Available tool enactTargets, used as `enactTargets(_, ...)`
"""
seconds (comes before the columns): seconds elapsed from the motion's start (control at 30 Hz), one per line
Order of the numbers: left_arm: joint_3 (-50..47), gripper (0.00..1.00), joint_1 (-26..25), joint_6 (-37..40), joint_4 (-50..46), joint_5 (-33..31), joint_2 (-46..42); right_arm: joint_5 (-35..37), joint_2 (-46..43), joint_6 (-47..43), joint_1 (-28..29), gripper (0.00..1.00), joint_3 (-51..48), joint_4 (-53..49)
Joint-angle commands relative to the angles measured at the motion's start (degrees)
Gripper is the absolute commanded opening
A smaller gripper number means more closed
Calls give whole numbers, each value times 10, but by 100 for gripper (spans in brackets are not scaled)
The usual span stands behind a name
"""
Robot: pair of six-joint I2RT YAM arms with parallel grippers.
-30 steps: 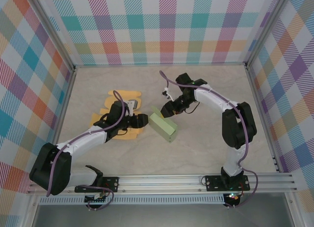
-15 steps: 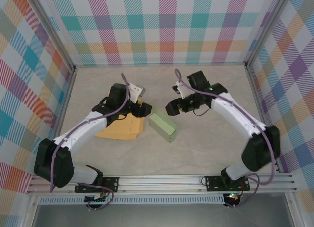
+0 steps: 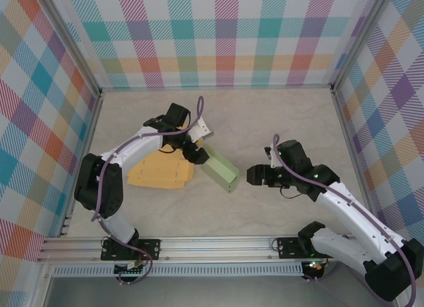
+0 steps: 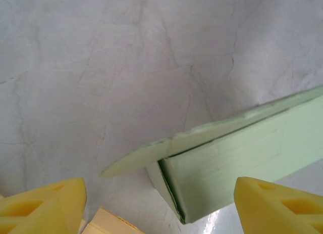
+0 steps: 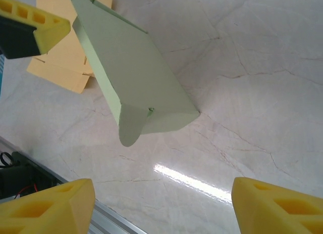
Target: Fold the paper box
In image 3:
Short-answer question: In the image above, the green paper box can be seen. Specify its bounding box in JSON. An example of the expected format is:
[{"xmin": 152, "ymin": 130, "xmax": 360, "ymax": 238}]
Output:
[{"xmin": 200, "ymin": 145, "xmax": 241, "ymax": 194}]

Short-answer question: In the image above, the orange paper box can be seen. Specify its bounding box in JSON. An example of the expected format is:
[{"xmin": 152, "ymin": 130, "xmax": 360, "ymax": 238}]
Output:
[{"xmin": 127, "ymin": 121, "xmax": 196, "ymax": 191}]

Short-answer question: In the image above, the grey metal sheet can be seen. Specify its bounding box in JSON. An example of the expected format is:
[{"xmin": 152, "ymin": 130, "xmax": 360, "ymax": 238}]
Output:
[{"xmin": 42, "ymin": 275, "xmax": 398, "ymax": 307}]

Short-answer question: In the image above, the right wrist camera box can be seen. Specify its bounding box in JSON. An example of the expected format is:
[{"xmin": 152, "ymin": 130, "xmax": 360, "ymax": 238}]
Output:
[{"xmin": 264, "ymin": 145, "xmax": 282, "ymax": 168}]

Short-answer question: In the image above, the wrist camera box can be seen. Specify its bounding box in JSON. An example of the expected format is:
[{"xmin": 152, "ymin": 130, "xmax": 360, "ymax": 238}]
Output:
[
  {"xmin": 188, "ymin": 116, "xmax": 215, "ymax": 143},
  {"xmin": 264, "ymin": 145, "xmax": 282, "ymax": 168}
]

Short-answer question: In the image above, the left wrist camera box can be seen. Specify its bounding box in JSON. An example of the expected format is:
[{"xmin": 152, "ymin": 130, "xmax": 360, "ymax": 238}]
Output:
[{"xmin": 188, "ymin": 116, "xmax": 215, "ymax": 143}]

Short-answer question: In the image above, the thin aluminium floor rail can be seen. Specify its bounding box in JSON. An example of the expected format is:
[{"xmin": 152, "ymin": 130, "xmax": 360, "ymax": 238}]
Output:
[{"xmin": 99, "ymin": 84, "xmax": 334, "ymax": 93}]

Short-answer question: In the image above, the aluminium side floor rail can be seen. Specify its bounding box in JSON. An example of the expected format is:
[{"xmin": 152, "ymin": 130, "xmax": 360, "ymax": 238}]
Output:
[
  {"xmin": 331, "ymin": 90, "xmax": 382, "ymax": 235},
  {"xmin": 58, "ymin": 91, "xmax": 106, "ymax": 238}
]

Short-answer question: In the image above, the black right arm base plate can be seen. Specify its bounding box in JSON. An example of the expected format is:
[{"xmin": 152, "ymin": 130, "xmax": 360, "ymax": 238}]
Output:
[{"xmin": 276, "ymin": 235, "xmax": 339, "ymax": 260}]

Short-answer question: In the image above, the wide aluminium base rail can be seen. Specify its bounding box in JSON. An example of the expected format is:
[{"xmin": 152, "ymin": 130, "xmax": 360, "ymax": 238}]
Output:
[{"xmin": 36, "ymin": 233, "xmax": 401, "ymax": 263}]

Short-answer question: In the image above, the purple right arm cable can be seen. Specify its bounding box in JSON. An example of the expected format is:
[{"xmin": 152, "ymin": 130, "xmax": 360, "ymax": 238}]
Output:
[{"xmin": 271, "ymin": 133, "xmax": 418, "ymax": 303}]

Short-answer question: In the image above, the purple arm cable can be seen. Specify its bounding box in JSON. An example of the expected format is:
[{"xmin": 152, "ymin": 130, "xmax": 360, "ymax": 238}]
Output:
[
  {"xmin": 91, "ymin": 95, "xmax": 205, "ymax": 286},
  {"xmin": 271, "ymin": 133, "xmax": 418, "ymax": 303}
]

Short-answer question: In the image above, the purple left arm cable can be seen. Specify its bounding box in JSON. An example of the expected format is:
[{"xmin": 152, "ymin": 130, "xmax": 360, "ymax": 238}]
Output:
[{"xmin": 91, "ymin": 95, "xmax": 205, "ymax": 286}]

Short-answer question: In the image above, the slotted grey cable duct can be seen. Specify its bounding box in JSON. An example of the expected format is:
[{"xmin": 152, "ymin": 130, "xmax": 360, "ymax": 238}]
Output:
[{"xmin": 52, "ymin": 262, "xmax": 305, "ymax": 277}]

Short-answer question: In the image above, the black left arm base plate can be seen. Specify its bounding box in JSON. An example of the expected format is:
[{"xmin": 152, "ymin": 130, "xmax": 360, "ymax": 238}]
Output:
[{"xmin": 100, "ymin": 237, "xmax": 162, "ymax": 262}]

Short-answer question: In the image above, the aluminium frame post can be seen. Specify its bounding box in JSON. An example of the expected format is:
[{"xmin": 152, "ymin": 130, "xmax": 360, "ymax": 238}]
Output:
[
  {"xmin": 329, "ymin": 0, "xmax": 394, "ymax": 95},
  {"xmin": 36, "ymin": 0, "xmax": 103, "ymax": 99}
]

